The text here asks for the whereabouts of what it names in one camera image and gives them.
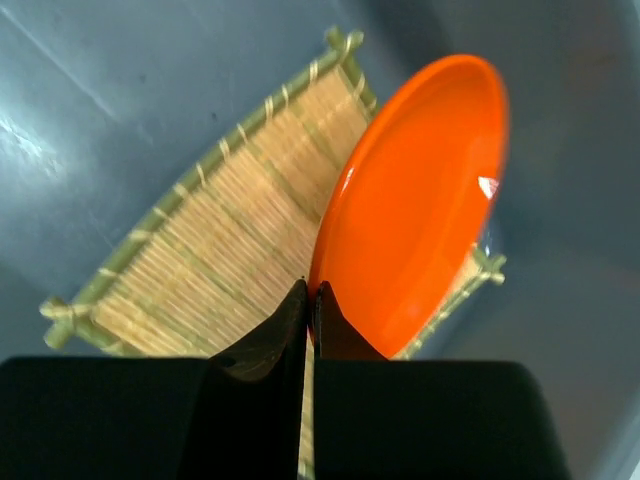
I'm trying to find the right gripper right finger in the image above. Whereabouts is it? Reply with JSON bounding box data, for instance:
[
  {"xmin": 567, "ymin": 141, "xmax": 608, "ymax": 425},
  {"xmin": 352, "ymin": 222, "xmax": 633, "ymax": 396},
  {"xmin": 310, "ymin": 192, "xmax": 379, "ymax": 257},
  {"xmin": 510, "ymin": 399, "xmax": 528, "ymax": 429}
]
[{"xmin": 313, "ymin": 283, "xmax": 570, "ymax": 479}]

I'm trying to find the bamboo woven mat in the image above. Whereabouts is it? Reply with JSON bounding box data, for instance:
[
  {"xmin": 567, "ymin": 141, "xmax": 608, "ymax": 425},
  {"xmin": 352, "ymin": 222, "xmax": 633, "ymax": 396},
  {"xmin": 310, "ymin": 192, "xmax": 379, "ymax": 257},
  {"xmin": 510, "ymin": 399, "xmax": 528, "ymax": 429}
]
[{"xmin": 39, "ymin": 27, "xmax": 507, "ymax": 361}]

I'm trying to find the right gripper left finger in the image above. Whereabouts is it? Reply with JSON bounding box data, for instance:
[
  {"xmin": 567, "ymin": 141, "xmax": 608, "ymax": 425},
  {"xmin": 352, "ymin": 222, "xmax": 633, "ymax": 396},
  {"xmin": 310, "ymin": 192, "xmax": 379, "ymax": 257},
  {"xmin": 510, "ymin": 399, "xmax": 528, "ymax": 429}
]
[{"xmin": 1, "ymin": 281, "xmax": 308, "ymax": 479}]

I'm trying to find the orange plastic plate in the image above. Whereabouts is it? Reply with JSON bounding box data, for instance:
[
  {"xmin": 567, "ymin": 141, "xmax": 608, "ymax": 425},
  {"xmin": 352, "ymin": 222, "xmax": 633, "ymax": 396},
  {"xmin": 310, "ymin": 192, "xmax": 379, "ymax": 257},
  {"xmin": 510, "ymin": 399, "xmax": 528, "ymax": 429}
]
[{"xmin": 309, "ymin": 54, "xmax": 509, "ymax": 359}]

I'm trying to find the grey plastic bin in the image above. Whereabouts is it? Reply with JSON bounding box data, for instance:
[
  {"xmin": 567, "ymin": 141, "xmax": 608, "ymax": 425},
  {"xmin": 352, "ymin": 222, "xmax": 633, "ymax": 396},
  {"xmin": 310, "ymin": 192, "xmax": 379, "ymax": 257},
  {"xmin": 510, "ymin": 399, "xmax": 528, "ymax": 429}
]
[{"xmin": 1, "ymin": 1, "xmax": 639, "ymax": 479}]

